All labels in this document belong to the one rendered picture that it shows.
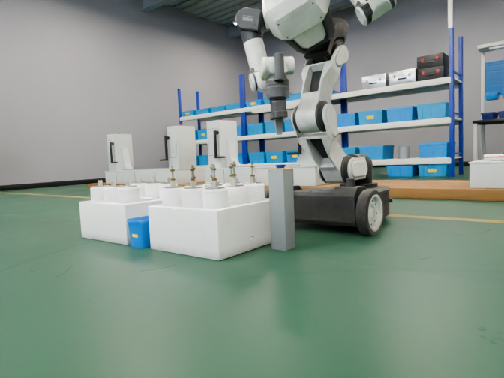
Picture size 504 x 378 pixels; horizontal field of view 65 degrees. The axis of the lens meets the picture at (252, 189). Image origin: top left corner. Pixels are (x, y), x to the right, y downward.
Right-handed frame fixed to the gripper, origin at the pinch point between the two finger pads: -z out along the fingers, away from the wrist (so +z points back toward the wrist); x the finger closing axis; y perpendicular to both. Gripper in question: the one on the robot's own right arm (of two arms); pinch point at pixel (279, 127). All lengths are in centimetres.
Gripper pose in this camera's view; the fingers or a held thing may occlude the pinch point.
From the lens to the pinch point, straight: 153.7
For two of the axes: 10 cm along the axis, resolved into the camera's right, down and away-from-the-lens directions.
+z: -0.4, -10.0, -0.8
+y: 9.9, -0.5, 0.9
